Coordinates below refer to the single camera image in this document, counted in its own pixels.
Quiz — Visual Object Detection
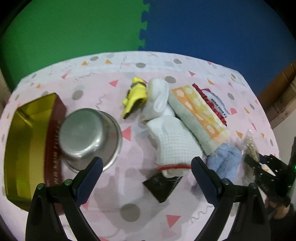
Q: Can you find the stainless steel pot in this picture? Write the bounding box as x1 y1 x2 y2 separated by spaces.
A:
58 108 122 173

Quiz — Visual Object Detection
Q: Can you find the orange green towel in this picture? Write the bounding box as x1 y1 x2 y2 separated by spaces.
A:
168 84 230 155

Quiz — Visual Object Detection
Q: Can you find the light blue fluffy sock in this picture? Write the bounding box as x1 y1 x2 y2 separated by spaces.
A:
207 143 242 182

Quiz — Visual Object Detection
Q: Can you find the blue foam wall mat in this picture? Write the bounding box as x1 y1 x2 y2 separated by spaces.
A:
139 1 295 94

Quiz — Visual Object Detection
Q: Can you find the pink patterned tablecloth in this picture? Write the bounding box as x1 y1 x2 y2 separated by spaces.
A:
1 52 279 240

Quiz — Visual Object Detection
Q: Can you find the green foam wall mat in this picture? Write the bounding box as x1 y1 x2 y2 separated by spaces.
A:
1 1 149 90

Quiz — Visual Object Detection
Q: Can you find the white knit sock red stripe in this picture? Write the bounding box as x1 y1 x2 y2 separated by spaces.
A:
147 115 204 178

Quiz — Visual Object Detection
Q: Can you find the black foil packet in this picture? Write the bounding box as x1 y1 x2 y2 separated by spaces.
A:
143 172 182 203

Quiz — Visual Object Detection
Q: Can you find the gold rectangular tin box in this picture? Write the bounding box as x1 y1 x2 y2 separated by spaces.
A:
4 93 66 211

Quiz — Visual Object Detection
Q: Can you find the red trimmed sleep mask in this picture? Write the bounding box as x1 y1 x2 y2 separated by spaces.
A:
192 83 230 126

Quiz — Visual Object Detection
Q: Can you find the white fluffy sock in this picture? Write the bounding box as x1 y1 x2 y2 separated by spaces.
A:
141 78 175 123

